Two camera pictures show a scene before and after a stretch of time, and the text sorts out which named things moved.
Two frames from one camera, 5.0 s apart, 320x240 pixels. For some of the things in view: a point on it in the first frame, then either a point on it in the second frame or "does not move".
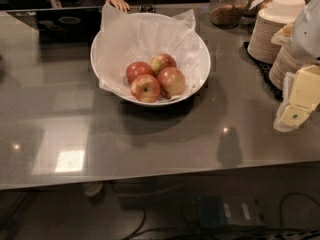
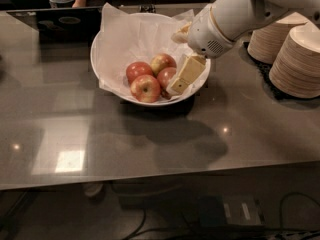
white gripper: [307, 34] to [205, 36]
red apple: [172, 82] does not move
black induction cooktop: [64, 25] does not move
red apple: [136, 69] does not move
